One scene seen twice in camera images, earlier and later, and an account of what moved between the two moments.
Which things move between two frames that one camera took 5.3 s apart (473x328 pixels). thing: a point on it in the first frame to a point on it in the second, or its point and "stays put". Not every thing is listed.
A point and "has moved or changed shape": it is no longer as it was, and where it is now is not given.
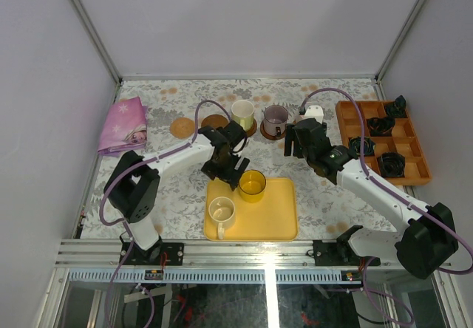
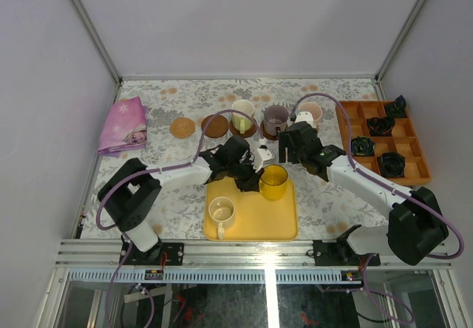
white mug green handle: x=242 y=113 stays put
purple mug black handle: x=275 y=120 stays put
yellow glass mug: x=252 y=185 has moved or changed shape
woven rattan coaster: x=182 y=128 stays put
